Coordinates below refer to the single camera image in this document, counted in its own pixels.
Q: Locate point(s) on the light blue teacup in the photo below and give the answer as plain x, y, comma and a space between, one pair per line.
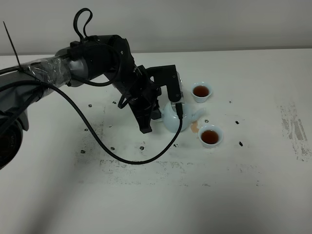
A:
201, 91
210, 136

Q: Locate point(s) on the near light blue teacup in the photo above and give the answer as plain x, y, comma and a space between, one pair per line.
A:
210, 136

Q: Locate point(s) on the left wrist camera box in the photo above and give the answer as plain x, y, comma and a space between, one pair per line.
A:
167, 76

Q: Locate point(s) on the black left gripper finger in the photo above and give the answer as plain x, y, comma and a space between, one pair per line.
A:
156, 112
144, 123

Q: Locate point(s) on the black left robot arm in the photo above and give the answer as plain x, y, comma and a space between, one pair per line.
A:
78, 64

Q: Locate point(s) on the far light blue teacup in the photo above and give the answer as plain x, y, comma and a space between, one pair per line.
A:
201, 91

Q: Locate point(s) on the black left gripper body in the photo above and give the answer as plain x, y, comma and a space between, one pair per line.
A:
136, 89

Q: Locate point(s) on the light blue porcelain teapot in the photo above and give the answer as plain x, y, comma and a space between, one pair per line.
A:
171, 121

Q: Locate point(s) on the black zip tie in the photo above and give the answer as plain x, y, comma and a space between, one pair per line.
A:
12, 45

